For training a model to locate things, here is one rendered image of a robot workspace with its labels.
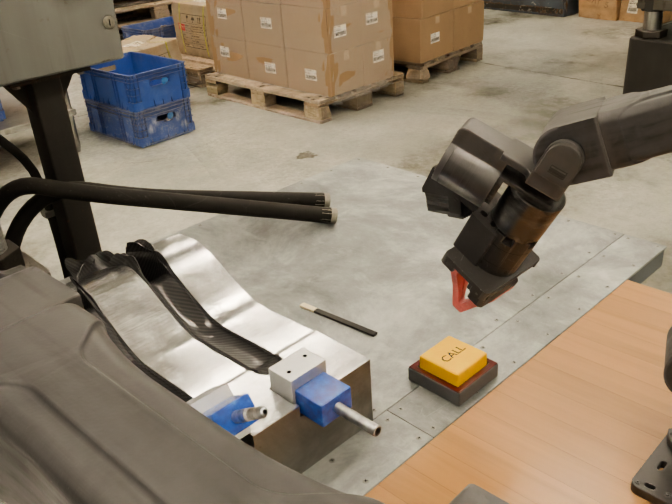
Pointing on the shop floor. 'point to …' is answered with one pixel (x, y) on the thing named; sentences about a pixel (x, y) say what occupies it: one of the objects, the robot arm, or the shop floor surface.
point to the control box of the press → (54, 95)
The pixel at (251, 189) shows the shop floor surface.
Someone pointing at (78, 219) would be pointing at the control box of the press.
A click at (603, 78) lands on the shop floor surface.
